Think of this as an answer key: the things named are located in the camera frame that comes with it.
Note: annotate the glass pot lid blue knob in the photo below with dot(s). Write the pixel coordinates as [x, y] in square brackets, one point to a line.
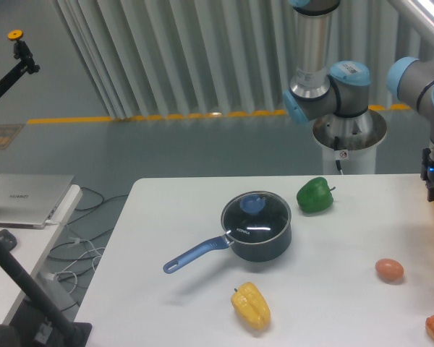
[256, 217]

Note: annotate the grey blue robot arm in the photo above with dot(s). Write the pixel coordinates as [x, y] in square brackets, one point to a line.
[336, 98]

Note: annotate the brown egg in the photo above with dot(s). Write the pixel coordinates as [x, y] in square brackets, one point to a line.
[389, 269]

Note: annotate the green bell pepper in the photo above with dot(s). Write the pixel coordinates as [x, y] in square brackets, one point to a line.
[315, 196]

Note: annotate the yellow bell pepper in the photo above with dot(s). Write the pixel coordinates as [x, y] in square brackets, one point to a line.
[251, 306]

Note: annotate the silver Huawei laptop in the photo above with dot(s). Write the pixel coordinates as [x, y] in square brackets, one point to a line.
[29, 200]

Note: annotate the black mouse device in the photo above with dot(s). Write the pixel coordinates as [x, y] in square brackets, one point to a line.
[7, 239]

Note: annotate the white side table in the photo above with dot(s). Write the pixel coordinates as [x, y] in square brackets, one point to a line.
[33, 247]

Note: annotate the dark clothing bundle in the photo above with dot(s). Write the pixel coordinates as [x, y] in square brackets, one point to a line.
[9, 336]

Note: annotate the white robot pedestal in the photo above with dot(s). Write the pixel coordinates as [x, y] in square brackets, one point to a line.
[349, 145]

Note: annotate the dark saucepan blue handle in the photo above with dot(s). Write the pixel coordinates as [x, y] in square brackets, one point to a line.
[260, 252]

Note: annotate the black camera stand pole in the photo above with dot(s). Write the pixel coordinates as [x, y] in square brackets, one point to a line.
[73, 333]

